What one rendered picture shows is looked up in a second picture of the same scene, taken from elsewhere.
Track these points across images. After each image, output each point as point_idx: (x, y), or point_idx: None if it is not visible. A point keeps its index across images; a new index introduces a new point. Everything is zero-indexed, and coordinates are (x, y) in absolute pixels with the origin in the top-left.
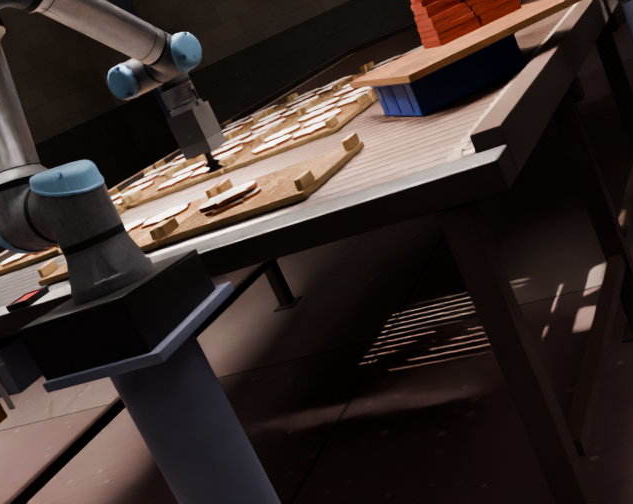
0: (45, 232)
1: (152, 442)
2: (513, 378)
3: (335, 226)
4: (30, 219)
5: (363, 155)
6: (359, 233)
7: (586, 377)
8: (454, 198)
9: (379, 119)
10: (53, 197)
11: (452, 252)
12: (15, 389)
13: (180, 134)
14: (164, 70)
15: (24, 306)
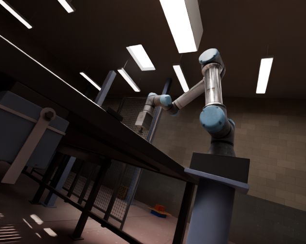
0: (230, 134)
1: (229, 227)
2: (183, 230)
3: (189, 175)
4: (231, 127)
5: None
6: (189, 180)
7: (137, 240)
8: (196, 182)
9: None
10: (234, 130)
11: (191, 193)
12: (43, 162)
13: (146, 118)
14: (175, 111)
15: (119, 118)
